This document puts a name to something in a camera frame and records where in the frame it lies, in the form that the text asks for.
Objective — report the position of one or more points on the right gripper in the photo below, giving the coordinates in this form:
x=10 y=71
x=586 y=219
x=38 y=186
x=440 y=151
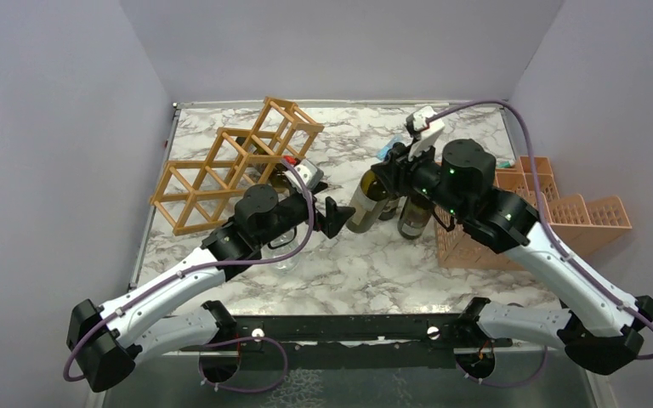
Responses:
x=396 y=169

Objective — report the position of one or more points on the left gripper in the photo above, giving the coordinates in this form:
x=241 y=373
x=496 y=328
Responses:
x=336 y=217

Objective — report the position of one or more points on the green wine bottle black neck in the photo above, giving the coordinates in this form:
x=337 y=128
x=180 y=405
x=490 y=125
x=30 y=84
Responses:
x=369 y=199

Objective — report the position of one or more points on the green wine bottle black top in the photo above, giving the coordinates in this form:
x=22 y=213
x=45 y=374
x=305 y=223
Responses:
x=390 y=209

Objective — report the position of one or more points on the clear round glass bottle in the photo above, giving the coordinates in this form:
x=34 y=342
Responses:
x=280 y=246

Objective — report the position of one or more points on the green wine bottle brown label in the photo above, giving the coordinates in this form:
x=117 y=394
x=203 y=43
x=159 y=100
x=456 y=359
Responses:
x=277 y=178

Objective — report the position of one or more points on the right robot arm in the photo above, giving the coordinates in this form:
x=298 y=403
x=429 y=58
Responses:
x=599 y=326

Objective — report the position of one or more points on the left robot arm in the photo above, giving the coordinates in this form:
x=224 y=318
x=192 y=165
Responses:
x=107 y=341

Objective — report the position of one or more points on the green wine bottle silver neck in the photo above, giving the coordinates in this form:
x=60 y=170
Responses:
x=415 y=216

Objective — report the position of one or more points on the wooden wine rack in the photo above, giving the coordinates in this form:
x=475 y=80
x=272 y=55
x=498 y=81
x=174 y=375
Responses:
x=192 y=195

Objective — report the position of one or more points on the blue highlighter pen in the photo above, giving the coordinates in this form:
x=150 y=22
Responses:
x=383 y=152

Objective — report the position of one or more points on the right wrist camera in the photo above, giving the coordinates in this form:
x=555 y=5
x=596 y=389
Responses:
x=423 y=130

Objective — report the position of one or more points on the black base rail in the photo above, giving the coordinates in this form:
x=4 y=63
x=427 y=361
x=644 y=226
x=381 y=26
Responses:
x=350 y=341

